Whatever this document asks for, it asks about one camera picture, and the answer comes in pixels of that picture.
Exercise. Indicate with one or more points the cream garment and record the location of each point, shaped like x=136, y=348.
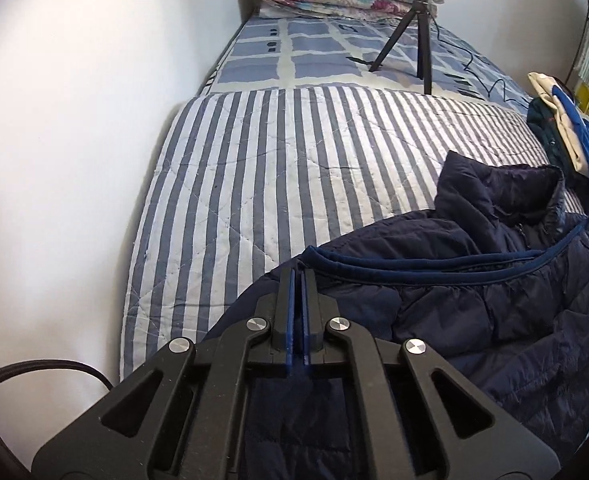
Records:
x=569, y=125

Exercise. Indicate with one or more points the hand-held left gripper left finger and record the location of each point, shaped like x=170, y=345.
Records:
x=289, y=320

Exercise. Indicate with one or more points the blue white striped blanket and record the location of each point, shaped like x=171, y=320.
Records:
x=274, y=170

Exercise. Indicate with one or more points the dark navy puffer jacket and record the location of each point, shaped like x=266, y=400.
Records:
x=474, y=310

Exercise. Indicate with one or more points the dark teal garment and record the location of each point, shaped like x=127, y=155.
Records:
x=544, y=125

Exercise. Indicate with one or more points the black tripod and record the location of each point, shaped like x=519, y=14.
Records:
x=414, y=25

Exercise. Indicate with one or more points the blue patterned bed sheet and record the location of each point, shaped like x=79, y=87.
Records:
x=314, y=65

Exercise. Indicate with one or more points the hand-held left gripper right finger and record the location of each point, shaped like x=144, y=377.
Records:
x=315, y=320

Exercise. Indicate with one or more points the black clothes rack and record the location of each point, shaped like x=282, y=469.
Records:
x=588, y=5

